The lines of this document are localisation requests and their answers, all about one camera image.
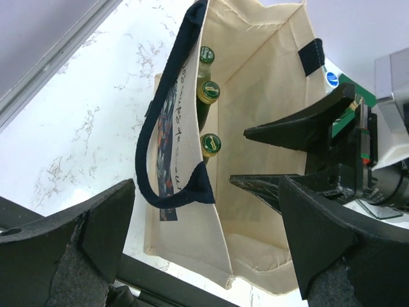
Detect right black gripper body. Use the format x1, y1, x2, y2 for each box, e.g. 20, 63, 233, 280
305, 103, 379, 205

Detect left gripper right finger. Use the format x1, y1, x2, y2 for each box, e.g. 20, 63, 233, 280
279, 177, 408, 306

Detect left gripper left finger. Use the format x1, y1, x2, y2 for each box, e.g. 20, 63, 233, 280
1, 179, 135, 306

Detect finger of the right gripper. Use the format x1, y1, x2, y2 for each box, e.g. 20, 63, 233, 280
243, 88, 353, 153
229, 170, 339, 214

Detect blue cap water bottle front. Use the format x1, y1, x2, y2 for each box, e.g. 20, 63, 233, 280
323, 65, 341, 95

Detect beige canvas tote bag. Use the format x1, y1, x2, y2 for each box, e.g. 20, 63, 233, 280
135, 1, 325, 295

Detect green binder folder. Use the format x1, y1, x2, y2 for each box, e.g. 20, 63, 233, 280
330, 73, 378, 161

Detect green glass bottle yellow cap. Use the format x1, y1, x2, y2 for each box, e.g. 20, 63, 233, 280
197, 46, 215, 80

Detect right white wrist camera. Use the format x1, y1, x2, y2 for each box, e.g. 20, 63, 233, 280
372, 49, 408, 169

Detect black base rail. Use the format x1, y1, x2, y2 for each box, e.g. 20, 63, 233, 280
0, 195, 243, 307

